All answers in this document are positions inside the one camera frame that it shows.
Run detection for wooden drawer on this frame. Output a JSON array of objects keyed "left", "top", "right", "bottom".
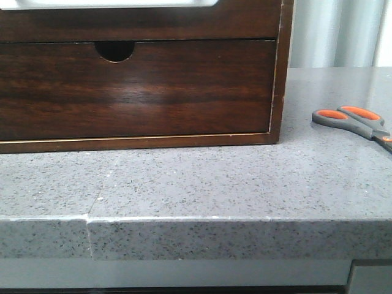
[
  {"left": 1, "top": 1, "right": 282, "bottom": 43},
  {"left": 1, "top": 40, "right": 276, "bottom": 140}
]

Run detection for grey orange handled scissors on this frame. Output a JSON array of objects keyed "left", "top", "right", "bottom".
[{"left": 312, "top": 105, "right": 391, "bottom": 153}]

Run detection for dark wooden drawer cabinet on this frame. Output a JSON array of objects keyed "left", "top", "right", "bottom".
[{"left": 1, "top": 1, "right": 293, "bottom": 154}]

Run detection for white tray in drawer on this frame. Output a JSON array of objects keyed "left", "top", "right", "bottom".
[{"left": 1, "top": 0, "right": 219, "bottom": 10}]

